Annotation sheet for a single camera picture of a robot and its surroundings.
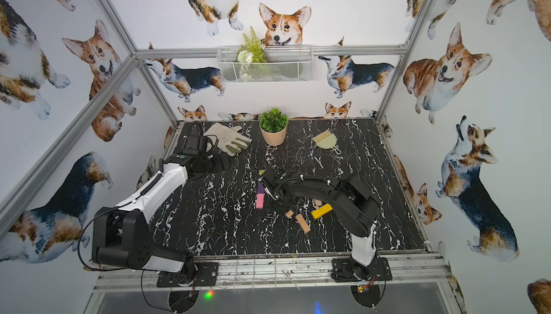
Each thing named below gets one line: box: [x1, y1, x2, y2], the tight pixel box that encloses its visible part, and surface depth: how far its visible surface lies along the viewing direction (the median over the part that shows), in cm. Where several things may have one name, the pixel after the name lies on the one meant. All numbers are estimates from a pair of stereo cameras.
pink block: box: [256, 193, 265, 209], surface depth 92 cm
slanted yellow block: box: [310, 203, 334, 221], surface depth 89 cm
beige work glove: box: [203, 122, 253, 157], surface depth 116 cm
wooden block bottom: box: [295, 213, 311, 233], surface depth 86 cm
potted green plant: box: [259, 107, 289, 147], surface depth 105 cm
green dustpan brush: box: [312, 129, 342, 155], surface depth 115 cm
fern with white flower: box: [237, 25, 268, 79], surface depth 84 cm
